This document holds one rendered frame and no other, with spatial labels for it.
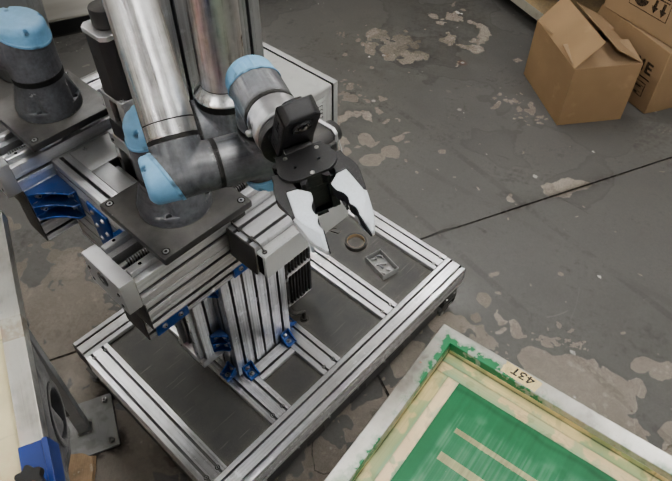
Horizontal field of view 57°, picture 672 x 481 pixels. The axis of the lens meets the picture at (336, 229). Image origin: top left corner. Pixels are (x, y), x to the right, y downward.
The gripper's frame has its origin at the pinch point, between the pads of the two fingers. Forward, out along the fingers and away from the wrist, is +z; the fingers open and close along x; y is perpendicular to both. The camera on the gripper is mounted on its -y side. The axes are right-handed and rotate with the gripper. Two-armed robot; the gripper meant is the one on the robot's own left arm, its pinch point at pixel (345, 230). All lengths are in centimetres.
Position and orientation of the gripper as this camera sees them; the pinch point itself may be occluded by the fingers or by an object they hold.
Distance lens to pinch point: 66.0
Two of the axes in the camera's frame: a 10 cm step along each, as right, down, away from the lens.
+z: 3.9, 6.8, -6.2
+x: -9.1, 3.8, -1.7
